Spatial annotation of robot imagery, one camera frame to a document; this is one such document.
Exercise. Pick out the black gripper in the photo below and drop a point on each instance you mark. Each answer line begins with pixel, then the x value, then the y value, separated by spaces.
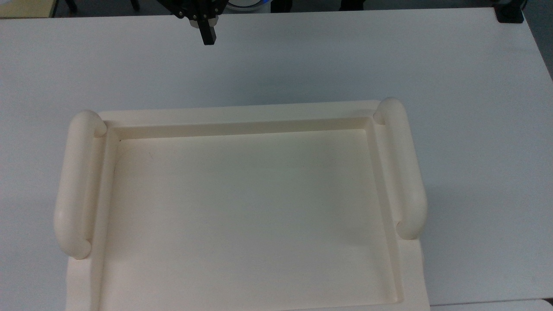
pixel 190 7

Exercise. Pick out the white blue round object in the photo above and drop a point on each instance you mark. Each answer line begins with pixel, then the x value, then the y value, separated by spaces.
pixel 247 5

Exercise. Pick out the yellow wooden board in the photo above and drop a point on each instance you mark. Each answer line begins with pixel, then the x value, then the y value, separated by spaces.
pixel 26 7

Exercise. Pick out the black table clamp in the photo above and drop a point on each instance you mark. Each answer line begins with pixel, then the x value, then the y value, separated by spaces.
pixel 510 12

